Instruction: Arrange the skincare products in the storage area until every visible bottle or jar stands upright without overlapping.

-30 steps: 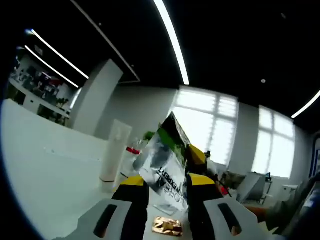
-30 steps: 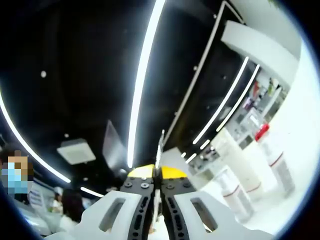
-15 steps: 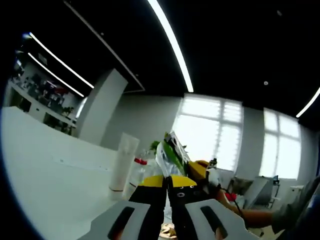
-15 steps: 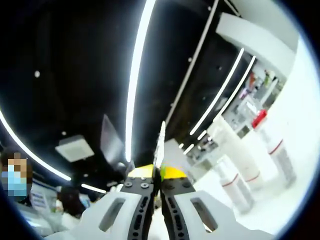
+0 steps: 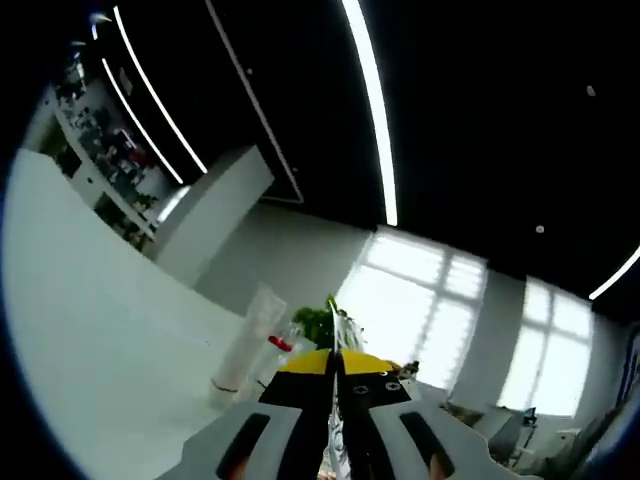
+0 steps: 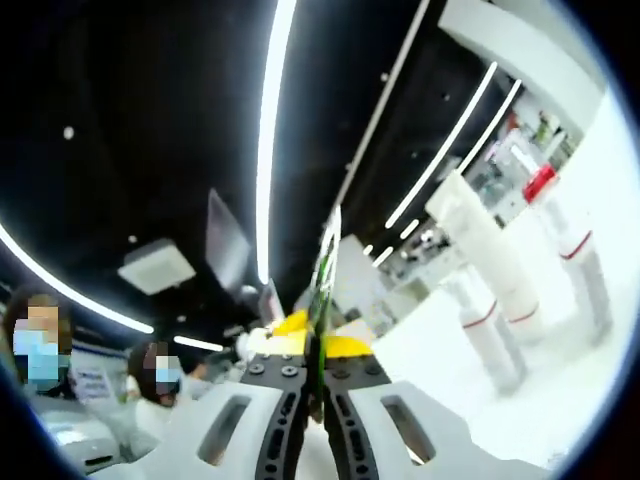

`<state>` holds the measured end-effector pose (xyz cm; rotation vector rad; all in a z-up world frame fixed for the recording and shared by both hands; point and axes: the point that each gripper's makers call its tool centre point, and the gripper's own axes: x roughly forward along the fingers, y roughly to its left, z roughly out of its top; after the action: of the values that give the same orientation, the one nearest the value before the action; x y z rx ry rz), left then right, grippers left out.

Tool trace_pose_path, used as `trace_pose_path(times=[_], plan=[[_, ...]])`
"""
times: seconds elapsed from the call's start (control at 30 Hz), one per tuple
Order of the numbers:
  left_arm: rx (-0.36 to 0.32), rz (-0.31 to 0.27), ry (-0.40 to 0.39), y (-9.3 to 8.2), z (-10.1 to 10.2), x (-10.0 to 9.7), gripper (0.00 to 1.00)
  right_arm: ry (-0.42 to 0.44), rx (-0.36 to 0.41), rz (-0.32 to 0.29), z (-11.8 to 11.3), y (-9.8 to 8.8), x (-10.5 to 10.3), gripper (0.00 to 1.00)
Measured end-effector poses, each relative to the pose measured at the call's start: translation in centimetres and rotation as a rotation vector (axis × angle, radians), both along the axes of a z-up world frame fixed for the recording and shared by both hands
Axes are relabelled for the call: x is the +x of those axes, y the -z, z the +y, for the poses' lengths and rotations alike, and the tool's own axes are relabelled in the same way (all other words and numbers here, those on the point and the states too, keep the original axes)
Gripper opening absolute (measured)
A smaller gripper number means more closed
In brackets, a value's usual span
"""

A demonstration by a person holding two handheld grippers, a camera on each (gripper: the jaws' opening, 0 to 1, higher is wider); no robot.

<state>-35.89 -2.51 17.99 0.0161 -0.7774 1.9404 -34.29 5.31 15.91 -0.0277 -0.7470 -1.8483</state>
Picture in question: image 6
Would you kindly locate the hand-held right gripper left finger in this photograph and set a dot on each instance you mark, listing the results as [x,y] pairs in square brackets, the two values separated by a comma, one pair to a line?
[270,390]

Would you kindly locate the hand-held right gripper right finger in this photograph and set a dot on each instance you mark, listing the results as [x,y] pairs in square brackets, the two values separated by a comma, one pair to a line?
[360,400]

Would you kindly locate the green black sachet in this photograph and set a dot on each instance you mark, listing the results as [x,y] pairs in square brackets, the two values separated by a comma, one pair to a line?
[325,280]

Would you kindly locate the white skincare tube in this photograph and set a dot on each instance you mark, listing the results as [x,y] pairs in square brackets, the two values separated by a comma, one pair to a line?
[480,240]

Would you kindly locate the white red-collared skincare bottle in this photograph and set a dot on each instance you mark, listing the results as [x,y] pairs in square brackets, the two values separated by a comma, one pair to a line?
[580,250]

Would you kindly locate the dark hanging screen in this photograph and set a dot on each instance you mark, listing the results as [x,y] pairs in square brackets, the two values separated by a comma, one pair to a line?
[227,240]

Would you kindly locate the ceiling air conditioner unit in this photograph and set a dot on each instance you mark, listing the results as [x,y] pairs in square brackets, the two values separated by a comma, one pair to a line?
[155,267]

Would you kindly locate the long white ceiling light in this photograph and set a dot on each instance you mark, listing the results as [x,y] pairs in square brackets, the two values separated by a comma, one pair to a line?
[272,100]

